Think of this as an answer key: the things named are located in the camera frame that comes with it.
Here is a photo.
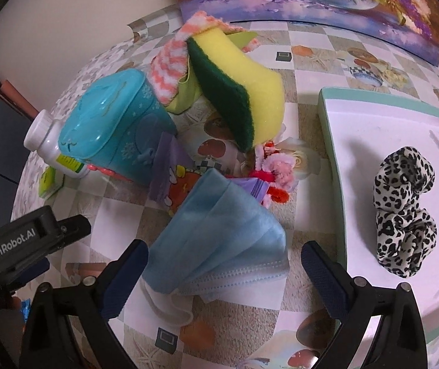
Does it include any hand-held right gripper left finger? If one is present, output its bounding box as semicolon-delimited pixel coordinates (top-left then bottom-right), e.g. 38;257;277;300
20;239;150;369

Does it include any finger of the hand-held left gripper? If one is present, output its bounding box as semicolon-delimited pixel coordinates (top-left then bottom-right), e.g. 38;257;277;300
16;257;51;282
46;215;92;254

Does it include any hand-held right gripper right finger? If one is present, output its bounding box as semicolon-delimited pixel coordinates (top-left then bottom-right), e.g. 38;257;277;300
301;240;433;369

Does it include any green packet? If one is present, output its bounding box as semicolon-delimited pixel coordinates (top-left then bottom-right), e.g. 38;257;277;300
39;167;66;200

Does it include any blue face mask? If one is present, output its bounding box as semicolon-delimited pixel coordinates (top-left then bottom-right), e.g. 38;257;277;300
143;168;291;304

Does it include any purple printed packet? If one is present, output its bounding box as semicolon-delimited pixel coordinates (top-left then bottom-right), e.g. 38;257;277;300
150;132;205;216
227;177;272;206

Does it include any glass tray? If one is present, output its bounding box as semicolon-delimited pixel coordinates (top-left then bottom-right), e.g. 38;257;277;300
317;86;439;344

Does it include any pink white fluffy cloth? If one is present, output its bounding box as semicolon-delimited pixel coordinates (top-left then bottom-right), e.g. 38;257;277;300
148;10;260;106

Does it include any yellow green sponge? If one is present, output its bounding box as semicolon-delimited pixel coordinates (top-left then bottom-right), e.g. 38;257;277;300
187;31;285;152

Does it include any white face mask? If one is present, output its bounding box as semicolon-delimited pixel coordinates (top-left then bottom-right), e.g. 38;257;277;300
140;277;195;325

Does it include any white pill bottle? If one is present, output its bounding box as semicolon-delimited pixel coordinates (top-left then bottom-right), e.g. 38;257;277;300
23;109;89;179

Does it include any teal plastic box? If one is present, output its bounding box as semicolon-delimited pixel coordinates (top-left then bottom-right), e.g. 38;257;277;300
58;68;178;187

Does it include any pink red pipe cleaner craft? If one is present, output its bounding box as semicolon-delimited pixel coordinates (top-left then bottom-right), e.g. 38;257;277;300
250;142;297;204

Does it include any leopard print scrunchie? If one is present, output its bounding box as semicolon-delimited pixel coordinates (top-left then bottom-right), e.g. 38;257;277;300
373;145;439;279

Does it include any checkered printed tablecloth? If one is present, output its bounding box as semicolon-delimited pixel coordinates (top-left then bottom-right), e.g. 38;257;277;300
10;2;439;369

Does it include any floral painting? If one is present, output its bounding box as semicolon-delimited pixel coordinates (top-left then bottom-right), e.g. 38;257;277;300
169;0;439;66

